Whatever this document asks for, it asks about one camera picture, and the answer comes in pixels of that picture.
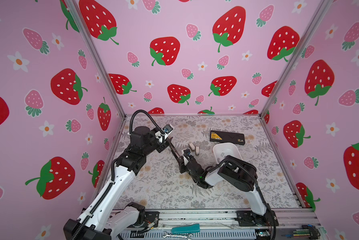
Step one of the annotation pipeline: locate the black stapler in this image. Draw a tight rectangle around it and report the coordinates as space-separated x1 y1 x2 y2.
168 138 184 173

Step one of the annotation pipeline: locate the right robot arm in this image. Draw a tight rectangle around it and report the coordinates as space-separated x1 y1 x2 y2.
173 149 279 227

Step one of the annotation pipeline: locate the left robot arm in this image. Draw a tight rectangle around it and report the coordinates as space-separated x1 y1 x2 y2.
63 110 173 240

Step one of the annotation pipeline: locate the white plastic tray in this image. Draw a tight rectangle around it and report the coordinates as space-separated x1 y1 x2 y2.
213 143 242 164

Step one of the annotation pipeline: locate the black staple box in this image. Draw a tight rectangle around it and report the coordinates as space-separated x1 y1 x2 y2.
210 130 246 146

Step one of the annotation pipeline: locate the silver wrench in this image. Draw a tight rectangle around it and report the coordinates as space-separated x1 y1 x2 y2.
162 232 194 240

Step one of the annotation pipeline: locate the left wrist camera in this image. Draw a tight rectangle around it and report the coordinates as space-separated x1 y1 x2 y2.
162 124 173 135

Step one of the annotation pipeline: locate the teal handled tool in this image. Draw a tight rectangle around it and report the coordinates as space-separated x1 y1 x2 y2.
170 224 201 235

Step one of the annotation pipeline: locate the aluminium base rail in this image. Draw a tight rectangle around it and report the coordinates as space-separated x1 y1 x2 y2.
120 208 329 240

